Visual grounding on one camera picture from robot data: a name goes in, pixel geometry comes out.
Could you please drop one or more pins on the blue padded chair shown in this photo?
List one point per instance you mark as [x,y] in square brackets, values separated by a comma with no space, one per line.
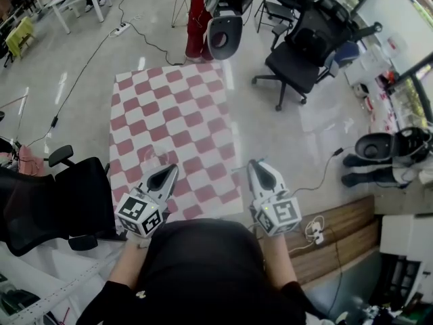
[348,54]

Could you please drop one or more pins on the black rounded shell device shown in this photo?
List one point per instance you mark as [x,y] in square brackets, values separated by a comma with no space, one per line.
[363,147]

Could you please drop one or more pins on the yellow green chair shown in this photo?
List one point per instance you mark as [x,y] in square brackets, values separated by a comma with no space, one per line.
[20,34]

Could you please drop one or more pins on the wooden slat bench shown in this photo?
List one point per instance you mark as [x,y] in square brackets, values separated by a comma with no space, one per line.
[348,222]

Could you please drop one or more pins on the person's right forearm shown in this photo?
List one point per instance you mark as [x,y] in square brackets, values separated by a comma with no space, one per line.
[279,262]

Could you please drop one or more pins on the black office chair with armrests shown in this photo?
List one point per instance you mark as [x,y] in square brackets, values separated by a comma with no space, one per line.
[81,195]

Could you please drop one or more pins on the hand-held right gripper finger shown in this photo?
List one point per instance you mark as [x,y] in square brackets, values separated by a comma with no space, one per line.
[275,178]
[254,185]

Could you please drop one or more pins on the black mesh office chair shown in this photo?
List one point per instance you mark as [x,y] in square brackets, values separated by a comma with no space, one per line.
[294,66]

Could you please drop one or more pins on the white power strip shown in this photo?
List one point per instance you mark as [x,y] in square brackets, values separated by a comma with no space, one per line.
[318,235]
[121,29]

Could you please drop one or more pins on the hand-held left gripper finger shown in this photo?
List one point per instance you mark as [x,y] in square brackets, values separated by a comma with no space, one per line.
[172,185]
[152,174]

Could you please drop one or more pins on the white box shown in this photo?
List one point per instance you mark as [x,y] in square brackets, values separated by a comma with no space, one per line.
[399,235]

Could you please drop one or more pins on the clear wine glass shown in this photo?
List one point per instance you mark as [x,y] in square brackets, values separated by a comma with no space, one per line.
[155,157]

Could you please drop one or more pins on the black folding chair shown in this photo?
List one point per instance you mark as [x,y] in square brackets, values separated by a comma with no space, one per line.
[280,9]

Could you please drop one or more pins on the red white checkered tablecloth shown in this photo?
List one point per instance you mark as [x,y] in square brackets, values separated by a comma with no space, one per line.
[169,113]

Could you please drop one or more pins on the person's left hand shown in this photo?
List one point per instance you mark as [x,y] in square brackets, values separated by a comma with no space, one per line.
[138,240]

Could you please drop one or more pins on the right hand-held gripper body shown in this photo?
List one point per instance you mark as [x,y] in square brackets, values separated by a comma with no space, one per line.
[282,212]

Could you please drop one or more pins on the grey rounded shell device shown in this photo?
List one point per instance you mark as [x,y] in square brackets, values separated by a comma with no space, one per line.
[233,29]

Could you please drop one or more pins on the white metal shelf rack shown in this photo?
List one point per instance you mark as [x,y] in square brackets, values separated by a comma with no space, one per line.
[50,276]

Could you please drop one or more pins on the pink bag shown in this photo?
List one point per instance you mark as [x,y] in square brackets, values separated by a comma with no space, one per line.
[28,161]

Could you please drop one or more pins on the person's black top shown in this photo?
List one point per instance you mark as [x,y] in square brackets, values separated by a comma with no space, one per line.
[203,266]

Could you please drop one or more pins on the person's left forearm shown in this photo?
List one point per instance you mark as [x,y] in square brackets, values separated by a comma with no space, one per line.
[126,266]

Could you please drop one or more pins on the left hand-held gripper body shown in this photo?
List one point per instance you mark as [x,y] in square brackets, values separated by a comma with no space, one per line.
[133,210]

